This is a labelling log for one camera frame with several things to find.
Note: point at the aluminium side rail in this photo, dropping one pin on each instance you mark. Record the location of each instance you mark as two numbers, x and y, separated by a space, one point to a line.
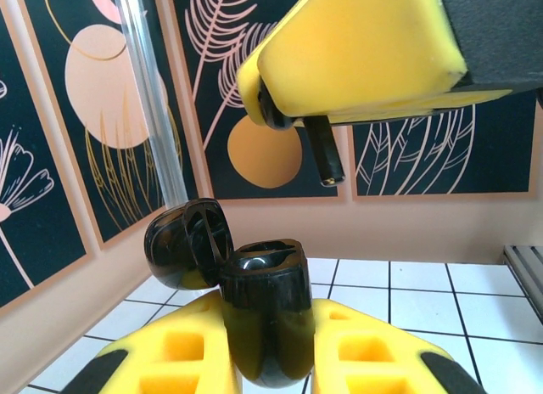
528 275

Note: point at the pink circle gold grass panel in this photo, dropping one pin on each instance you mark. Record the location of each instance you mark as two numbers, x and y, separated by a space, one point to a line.
97 80

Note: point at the feather orange circle wall panel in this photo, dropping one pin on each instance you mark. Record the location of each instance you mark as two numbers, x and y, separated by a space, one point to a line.
263 156

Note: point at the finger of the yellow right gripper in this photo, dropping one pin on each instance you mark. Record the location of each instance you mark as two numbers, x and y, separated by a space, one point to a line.
424 103
360 50

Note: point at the aluminium corner post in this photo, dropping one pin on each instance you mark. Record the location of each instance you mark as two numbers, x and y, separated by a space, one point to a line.
155 114

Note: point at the black earbud charging case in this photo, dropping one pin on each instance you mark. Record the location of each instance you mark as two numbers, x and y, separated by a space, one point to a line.
267 309

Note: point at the flower print wall panel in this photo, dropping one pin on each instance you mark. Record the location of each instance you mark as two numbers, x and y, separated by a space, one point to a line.
42 224

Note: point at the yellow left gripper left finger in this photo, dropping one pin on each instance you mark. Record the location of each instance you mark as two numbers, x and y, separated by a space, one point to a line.
148 330

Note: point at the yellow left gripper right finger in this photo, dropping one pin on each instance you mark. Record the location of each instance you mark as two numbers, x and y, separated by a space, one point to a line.
407 347

